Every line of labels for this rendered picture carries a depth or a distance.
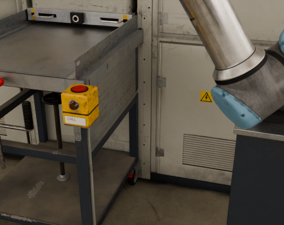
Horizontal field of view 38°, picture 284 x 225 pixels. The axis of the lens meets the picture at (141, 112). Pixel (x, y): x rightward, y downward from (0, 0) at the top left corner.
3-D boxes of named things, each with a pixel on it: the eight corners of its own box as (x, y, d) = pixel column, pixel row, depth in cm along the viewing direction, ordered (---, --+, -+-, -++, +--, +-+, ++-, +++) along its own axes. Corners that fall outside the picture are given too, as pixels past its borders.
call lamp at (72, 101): (78, 113, 112) (77, 102, 110) (66, 111, 113) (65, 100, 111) (80, 111, 113) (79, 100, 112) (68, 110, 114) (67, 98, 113)
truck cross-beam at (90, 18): (132, 27, 189) (132, 14, 187) (28, 19, 203) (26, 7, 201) (135, 25, 194) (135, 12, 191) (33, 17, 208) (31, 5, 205)
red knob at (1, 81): (1, 88, 141) (0, 79, 140) (-7, 87, 142) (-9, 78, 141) (8, 83, 145) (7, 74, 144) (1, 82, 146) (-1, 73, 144)
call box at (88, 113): (88, 129, 115) (86, 96, 110) (63, 125, 117) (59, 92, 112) (99, 117, 122) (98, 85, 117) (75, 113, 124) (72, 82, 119)
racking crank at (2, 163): (-2, 169, 159) (-15, 98, 146) (3, 164, 162) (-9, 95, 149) (37, 176, 155) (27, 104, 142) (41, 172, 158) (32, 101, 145)
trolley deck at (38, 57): (86, 96, 138) (84, 79, 135) (-68, 77, 154) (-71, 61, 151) (143, 41, 196) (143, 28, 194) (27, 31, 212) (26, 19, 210)
